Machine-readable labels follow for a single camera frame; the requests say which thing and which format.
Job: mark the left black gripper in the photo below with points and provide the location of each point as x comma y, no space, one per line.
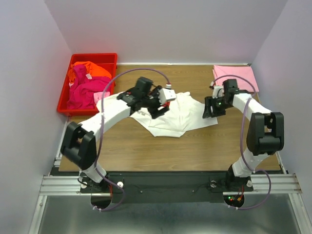
154,106

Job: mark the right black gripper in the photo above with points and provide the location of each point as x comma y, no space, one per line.
212,107

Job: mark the white printed t shirt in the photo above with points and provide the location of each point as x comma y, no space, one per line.
185,114

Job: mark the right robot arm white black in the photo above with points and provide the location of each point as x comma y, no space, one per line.
265,135

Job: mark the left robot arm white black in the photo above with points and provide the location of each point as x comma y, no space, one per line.
82,141

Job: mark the folded pink t shirt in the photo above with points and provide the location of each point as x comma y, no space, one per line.
230,72

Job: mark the light pink garment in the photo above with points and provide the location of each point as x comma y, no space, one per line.
100,95

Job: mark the red plastic bin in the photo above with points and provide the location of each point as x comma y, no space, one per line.
104,60

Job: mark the orange t shirt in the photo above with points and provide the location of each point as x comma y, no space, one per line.
91,68

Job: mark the magenta t shirt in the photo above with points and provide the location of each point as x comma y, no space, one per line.
81,91

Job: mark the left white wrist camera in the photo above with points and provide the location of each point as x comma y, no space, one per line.
166,94

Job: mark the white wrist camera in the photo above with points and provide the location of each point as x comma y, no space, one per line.
217,90
166,94

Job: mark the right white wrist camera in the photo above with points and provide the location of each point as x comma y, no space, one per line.
217,90

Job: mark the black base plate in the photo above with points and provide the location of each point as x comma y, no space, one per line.
169,187

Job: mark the aluminium frame rail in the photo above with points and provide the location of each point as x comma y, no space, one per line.
127,146

